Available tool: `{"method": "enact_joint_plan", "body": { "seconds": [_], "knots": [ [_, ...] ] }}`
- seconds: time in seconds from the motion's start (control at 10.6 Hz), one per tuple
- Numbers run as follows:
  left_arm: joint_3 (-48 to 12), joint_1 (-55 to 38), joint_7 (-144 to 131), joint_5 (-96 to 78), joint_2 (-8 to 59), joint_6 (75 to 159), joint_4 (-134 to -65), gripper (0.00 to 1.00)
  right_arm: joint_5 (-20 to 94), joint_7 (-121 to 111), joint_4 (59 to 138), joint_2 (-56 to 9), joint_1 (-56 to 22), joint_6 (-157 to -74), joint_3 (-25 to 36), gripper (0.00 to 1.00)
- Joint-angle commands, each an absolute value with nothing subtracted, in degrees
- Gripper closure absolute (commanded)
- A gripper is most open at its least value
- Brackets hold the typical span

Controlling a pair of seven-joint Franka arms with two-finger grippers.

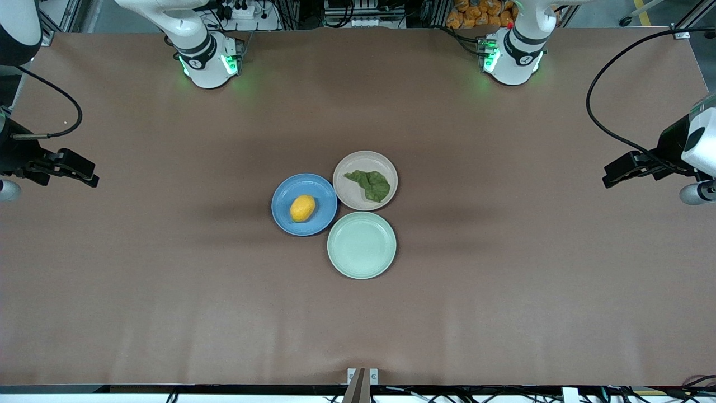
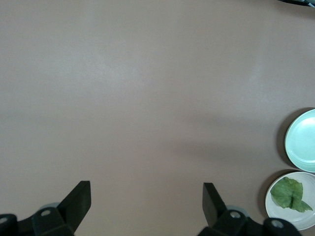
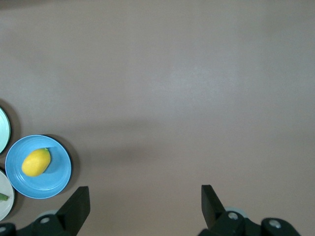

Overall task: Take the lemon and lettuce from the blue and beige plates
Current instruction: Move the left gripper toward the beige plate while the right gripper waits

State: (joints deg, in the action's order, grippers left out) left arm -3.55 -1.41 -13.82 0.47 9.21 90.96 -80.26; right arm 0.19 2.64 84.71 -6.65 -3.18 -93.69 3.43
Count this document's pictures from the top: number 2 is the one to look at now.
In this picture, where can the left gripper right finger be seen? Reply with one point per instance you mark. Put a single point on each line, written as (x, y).
(214, 206)

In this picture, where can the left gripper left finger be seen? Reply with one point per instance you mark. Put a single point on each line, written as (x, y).
(73, 206)

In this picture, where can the green lettuce leaf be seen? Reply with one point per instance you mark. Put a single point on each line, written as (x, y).
(286, 193)

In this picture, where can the beige plate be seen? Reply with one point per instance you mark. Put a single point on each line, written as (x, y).
(278, 215)

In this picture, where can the mint green plate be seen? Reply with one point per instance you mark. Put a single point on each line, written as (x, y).
(302, 142)

